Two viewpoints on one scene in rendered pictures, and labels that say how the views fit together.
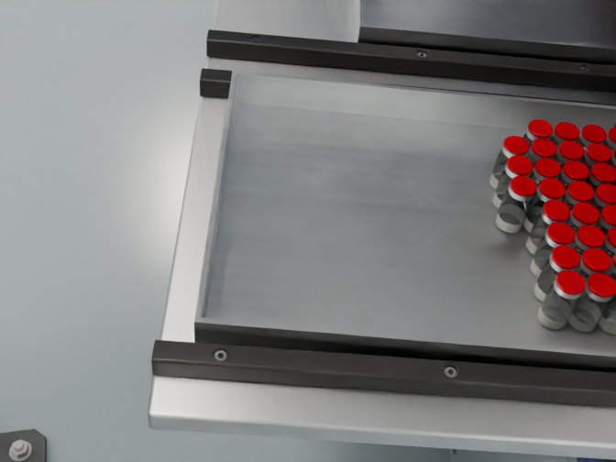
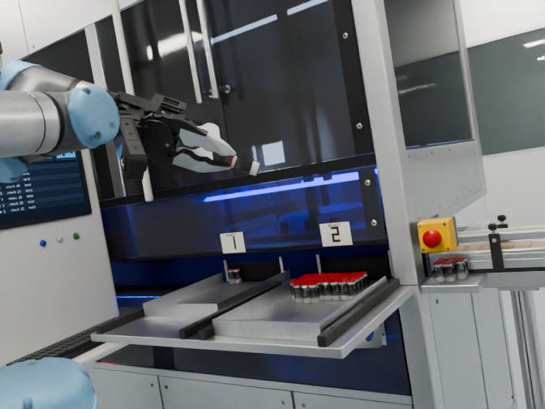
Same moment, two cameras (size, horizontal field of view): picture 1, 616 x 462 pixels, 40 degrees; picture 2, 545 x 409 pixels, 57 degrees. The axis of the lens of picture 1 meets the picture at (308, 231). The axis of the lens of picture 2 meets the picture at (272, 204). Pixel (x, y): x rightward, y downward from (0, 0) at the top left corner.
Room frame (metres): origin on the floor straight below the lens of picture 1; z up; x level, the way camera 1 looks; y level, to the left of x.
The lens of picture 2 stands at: (-0.20, 0.81, 1.19)
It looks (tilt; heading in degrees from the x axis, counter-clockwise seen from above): 3 degrees down; 308
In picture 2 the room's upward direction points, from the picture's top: 9 degrees counter-clockwise
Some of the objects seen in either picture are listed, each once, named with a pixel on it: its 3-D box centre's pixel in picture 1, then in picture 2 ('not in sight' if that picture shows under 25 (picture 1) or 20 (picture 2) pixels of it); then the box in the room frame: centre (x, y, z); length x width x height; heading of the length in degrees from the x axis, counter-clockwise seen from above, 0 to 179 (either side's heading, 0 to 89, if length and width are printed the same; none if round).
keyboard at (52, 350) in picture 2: not in sight; (80, 342); (1.14, 0.06, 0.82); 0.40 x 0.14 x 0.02; 99
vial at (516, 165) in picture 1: (512, 183); (306, 292); (0.49, -0.16, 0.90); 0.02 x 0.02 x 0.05
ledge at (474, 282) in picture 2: not in sight; (456, 281); (0.21, -0.39, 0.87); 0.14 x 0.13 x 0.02; 94
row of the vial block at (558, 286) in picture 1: (545, 217); (323, 290); (0.46, -0.18, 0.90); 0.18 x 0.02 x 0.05; 3
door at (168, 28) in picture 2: not in sight; (160, 94); (1.00, -0.27, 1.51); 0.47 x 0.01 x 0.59; 4
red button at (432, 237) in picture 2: not in sight; (432, 238); (0.22, -0.30, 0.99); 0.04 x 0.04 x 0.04; 4
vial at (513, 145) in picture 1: (509, 164); (298, 292); (0.51, -0.16, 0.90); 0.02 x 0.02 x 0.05
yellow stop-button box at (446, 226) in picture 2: not in sight; (437, 234); (0.22, -0.34, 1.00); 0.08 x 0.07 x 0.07; 94
